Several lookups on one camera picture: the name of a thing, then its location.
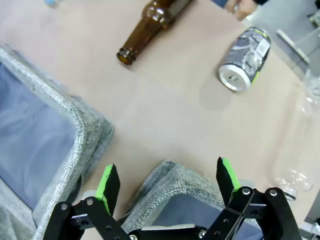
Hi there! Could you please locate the person's hand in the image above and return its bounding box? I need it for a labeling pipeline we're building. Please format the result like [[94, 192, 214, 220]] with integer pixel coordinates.
[[225, 0, 261, 21]]

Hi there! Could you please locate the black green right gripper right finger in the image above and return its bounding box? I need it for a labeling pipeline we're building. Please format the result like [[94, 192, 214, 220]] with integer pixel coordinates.
[[199, 156, 304, 240]]

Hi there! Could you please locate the small grey woven basket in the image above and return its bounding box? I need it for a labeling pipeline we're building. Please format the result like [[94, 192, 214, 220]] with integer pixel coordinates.
[[120, 159, 264, 240]]

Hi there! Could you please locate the large grey woven basket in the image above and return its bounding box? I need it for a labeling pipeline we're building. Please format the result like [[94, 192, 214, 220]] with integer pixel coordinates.
[[0, 44, 115, 240]]

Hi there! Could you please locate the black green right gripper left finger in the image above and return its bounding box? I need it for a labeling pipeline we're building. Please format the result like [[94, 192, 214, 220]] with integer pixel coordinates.
[[42, 163, 132, 240]]

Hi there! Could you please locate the grey metal frame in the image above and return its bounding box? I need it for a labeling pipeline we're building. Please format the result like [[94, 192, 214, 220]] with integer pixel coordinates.
[[276, 28, 311, 64]]

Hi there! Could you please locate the brown glass bottle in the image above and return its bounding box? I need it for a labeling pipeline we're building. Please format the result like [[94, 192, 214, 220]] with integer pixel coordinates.
[[116, 0, 194, 66]]

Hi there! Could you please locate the clear plastic bottle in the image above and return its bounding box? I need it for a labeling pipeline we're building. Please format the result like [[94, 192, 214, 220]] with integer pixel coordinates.
[[270, 68, 320, 204]]

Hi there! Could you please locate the grey patterned drink can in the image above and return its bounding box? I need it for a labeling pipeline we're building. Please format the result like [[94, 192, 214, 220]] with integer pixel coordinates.
[[217, 26, 272, 92]]

